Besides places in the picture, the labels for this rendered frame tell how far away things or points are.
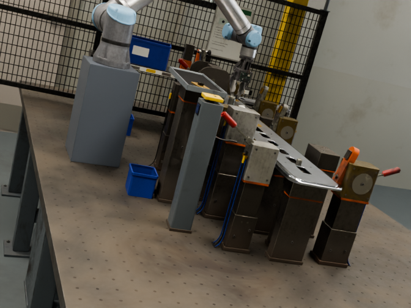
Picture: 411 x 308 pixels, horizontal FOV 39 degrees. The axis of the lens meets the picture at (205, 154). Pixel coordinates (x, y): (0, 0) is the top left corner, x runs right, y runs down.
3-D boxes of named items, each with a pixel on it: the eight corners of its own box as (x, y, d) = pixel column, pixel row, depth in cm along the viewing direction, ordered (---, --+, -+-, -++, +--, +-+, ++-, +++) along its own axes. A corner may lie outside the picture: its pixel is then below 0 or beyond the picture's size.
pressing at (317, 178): (353, 194, 178) (355, 189, 178) (287, 182, 172) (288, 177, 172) (235, 98, 306) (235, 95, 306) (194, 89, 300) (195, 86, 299)
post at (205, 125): (191, 233, 191) (225, 107, 180) (169, 230, 188) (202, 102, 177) (186, 224, 198) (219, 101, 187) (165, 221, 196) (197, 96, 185)
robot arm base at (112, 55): (95, 63, 223) (100, 38, 220) (89, 57, 236) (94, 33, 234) (133, 71, 229) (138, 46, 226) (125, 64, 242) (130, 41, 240)
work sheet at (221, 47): (241, 62, 336) (255, 10, 328) (204, 54, 330) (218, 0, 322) (240, 62, 338) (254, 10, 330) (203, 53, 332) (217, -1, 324)
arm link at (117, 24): (106, 40, 222) (114, 4, 219) (96, 33, 233) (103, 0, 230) (135, 45, 228) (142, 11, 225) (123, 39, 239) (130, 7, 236)
